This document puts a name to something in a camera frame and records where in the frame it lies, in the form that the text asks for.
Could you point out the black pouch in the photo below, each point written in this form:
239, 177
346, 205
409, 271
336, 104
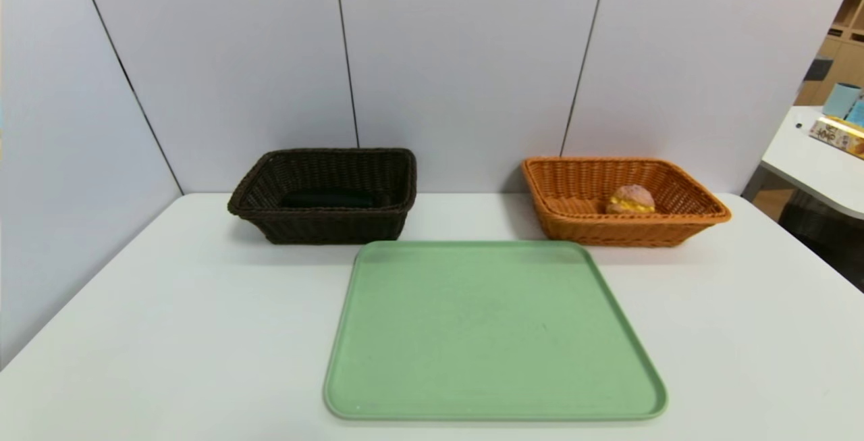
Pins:
327, 198

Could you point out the cream puff bun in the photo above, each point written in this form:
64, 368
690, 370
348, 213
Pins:
630, 200

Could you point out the dark brown wicker basket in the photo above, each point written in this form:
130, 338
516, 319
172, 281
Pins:
324, 221

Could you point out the orange wicker basket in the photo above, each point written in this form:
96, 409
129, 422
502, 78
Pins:
641, 228

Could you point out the light green plastic tray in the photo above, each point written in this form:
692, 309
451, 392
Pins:
499, 346

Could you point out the white side table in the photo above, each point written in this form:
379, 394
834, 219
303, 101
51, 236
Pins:
810, 171

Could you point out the dark woven bin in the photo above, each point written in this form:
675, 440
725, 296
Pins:
823, 231

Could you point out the yellow printed box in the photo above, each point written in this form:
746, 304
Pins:
837, 136

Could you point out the light blue cup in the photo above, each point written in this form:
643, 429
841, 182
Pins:
839, 98

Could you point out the wooden shelf unit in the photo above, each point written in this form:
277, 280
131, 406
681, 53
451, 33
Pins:
847, 56

